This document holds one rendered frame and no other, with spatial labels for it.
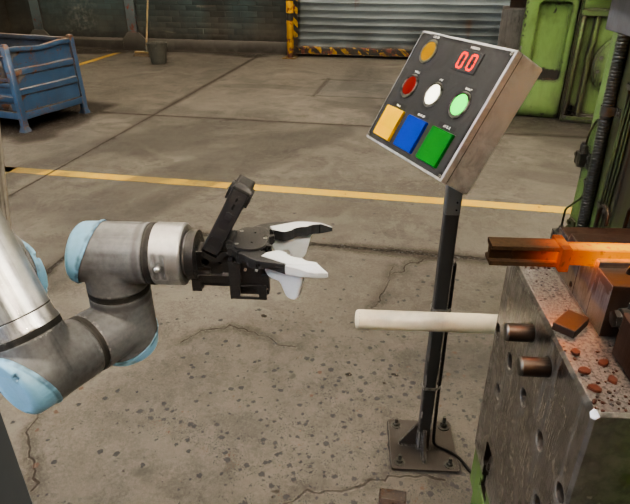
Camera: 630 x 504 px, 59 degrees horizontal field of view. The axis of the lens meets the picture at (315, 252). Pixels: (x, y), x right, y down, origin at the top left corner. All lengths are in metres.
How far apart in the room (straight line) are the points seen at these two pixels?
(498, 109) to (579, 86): 4.58
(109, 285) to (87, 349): 0.09
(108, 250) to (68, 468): 1.21
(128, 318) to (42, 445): 1.21
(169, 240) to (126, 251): 0.06
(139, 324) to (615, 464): 0.65
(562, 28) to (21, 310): 5.36
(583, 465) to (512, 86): 0.71
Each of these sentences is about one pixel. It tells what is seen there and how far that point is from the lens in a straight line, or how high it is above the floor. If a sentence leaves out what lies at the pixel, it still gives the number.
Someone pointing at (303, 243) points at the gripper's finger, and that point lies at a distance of 0.85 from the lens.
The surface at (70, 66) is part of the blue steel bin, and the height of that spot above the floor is 0.45.
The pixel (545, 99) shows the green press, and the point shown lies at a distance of 5.79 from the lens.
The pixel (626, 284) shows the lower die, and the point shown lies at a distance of 0.80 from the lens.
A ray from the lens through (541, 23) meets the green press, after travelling 5.74.
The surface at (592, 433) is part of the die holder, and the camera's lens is 0.72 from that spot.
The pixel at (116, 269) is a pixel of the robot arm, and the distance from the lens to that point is 0.82.
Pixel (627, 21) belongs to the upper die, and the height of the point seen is 1.29.
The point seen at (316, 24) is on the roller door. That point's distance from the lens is 8.93.
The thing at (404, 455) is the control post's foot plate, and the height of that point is 0.01.
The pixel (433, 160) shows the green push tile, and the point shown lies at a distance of 1.18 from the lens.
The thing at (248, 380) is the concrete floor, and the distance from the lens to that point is 2.09.
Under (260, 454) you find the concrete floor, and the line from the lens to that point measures 1.84.
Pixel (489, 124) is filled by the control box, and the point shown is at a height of 1.06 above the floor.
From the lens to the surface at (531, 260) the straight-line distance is 0.82.
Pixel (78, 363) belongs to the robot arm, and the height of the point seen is 0.87.
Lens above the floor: 1.36
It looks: 28 degrees down
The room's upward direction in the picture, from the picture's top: straight up
